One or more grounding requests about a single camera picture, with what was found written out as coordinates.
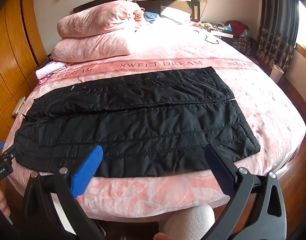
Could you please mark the orange wooden wardrobe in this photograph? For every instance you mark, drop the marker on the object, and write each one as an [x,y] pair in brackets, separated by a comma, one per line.
[12,42]

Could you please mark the white plastic bar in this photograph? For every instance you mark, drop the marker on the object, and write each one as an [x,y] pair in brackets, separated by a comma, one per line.
[18,106]

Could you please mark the window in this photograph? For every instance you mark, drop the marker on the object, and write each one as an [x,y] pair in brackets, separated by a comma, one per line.
[305,27]

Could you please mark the white waste bin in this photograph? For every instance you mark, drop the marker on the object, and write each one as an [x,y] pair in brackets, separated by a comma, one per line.
[277,73]

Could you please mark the person's left hand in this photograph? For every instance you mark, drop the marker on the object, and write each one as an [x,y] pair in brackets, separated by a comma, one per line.
[2,202]

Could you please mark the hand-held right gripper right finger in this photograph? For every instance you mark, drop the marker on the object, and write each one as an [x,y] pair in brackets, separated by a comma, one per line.
[221,172]

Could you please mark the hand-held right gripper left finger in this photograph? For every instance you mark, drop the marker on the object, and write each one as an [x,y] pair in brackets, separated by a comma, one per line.
[89,170]

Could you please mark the person's leg in white pants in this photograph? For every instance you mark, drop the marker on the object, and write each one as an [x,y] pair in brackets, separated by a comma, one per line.
[185,221]

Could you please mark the blue cloth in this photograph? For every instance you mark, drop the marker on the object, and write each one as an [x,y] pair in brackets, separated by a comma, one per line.
[151,17]

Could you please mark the dark patterned curtain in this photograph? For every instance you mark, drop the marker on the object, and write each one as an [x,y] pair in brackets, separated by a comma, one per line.
[275,25]

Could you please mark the pink white folded cloth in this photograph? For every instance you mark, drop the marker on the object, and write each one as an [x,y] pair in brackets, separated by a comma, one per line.
[49,71]

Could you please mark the red cloth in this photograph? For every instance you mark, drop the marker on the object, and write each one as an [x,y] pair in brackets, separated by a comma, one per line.
[236,25]

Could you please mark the pink pillow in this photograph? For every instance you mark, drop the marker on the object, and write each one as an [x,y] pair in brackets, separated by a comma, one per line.
[98,17]
[93,46]

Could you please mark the pink printed bed blanket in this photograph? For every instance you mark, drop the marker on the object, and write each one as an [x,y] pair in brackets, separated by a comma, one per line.
[168,195]

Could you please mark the white pillow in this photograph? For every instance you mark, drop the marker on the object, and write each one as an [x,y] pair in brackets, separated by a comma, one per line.
[174,13]

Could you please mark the black quilted pants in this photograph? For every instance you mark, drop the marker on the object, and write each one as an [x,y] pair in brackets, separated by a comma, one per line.
[143,120]

